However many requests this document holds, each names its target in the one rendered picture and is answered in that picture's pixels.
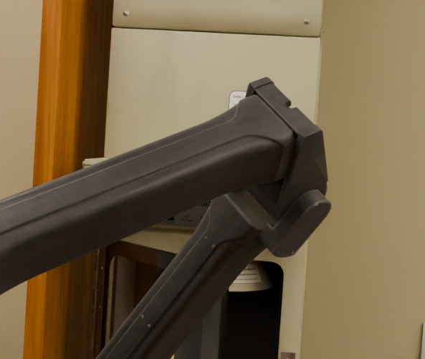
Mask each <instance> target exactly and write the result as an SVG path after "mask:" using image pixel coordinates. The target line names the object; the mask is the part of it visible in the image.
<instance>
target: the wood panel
mask: <svg viewBox="0 0 425 359"><path fill-rule="evenodd" d="M112 20H113V0H43V7H42V20H41V45H40V59H39V84H38V97H37V111H36V136H35V150H34V175H33V187H36V186H39V185H40V184H43V183H46V182H49V181H51V180H54V179H57V178H59V177H62V176H64V175H68V174H70V173H72V172H75V171H78V170H81V169H83V161H85V159H91V158H102V157H104V147H105V135H106V111H107V99H108V75H109V63H110V50H111V29H112V28H116V27H115V26H113V25H112ZM95 262H96V251H93V252H91V253H89V254H86V255H85V256H82V257H80V258H77V259H75V260H73V261H70V262H68V263H66V264H64V265H61V266H59V267H57V268H54V269H52V270H50V271H47V272H46V273H43V274H41V275H38V276H36V277H34V278H32V279H29V280H28V281H27V293H26V318H25V331H24V357H23V359H90V346H91V323H92V310H93V289H94V287H93V286H94V274H95Z"/></svg>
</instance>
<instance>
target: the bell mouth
mask: <svg viewBox="0 0 425 359"><path fill-rule="evenodd" d="M272 286H273V283H272V280H271V278H270V275H269V272H268V270H267V266H266V264H265V262H264V261H255V260H252V261H251V262H250V263H249V264H248V265H247V267H246V268H245V269H244V270H243V271H242V272H241V274H240V275H239V276H238V277H237V278H236V279H235V281H234V282H233V283H232V284H231V286H230V287H229V291H234V292H243V291H261V290H265V289H269V288H271V287H272Z"/></svg>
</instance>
